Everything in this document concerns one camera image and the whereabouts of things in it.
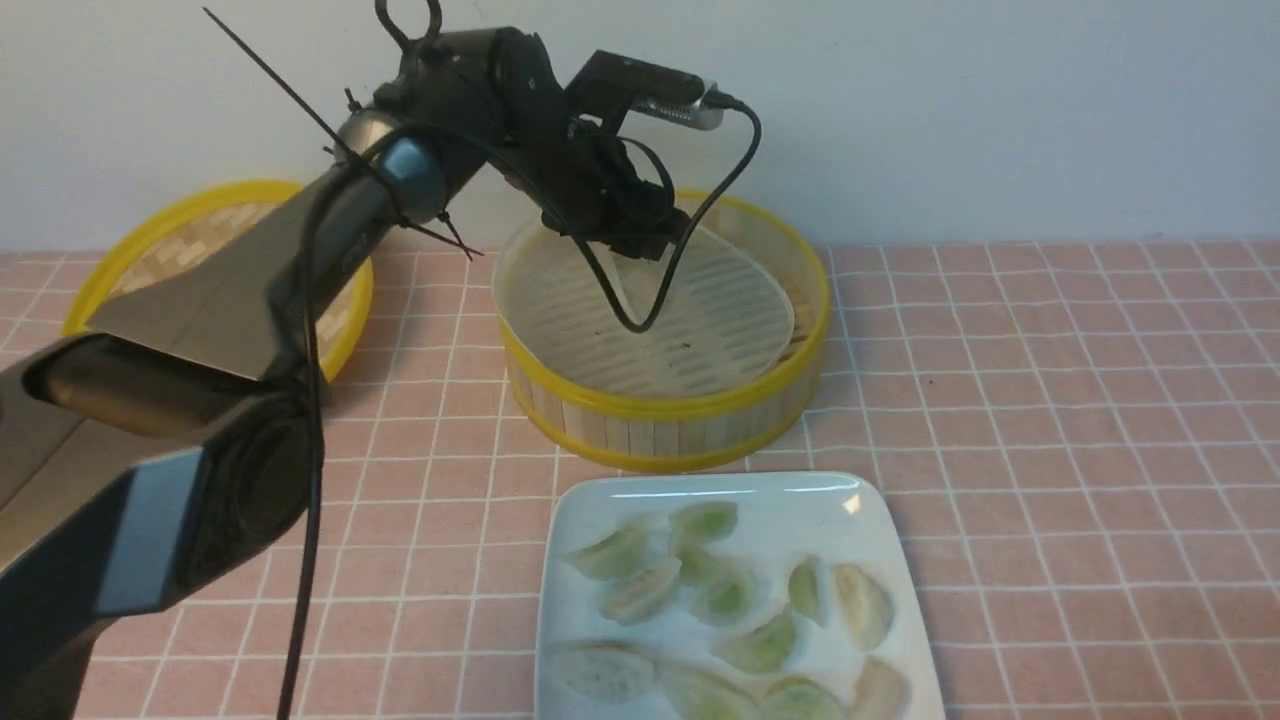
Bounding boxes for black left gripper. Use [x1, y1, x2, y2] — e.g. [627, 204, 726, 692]
[490, 29, 690, 263]

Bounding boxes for pale dumpling plate bottom edge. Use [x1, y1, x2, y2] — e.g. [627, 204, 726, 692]
[849, 656, 910, 720]

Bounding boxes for green dumpling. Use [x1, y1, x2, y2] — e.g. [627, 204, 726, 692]
[668, 501, 739, 544]

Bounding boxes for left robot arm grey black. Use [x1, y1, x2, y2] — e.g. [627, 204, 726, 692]
[1, 27, 708, 719]

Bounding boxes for green dumpling plate top left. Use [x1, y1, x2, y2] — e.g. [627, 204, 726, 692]
[564, 520, 649, 582]

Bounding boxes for green dumpling plate upper centre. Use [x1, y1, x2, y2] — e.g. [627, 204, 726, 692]
[672, 543, 728, 588]

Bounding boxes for white square plate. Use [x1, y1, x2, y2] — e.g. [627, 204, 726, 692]
[534, 471, 946, 719]

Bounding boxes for pale dumpling plate middle left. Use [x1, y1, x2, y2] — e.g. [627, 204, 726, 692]
[599, 556, 684, 626]

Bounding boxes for small green dumpling plate right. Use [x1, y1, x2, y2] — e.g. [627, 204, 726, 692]
[787, 555, 826, 626]

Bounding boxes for green dumpling plate lower centre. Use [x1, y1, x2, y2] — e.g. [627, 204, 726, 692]
[712, 605, 799, 676]

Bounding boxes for pale dumpling plate far right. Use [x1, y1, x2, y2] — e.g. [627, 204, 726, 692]
[831, 564, 895, 652]

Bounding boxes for pale dumpling plate bottom left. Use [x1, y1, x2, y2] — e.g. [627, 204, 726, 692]
[548, 642, 657, 705]

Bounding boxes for green dumpling plate bottom centre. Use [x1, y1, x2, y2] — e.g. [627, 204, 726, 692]
[659, 666, 762, 719]

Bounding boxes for green dumpling plate bottom right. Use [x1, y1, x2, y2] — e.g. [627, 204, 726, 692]
[760, 676, 847, 720]

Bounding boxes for white silicone steamer liner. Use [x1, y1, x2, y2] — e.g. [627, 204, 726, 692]
[493, 225, 795, 398]

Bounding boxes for yellow rimmed bamboo steamer basket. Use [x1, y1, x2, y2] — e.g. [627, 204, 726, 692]
[497, 196, 833, 473]

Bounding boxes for yellow rimmed bamboo steamer lid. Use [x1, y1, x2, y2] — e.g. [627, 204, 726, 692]
[61, 179, 375, 380]

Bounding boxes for black cable left camera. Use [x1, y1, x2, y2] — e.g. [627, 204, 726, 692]
[570, 90, 763, 334]

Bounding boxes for black silver camera left wrist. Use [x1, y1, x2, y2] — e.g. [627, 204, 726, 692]
[564, 50, 724, 135]

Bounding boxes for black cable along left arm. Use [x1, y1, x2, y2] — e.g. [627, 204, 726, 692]
[276, 120, 421, 720]

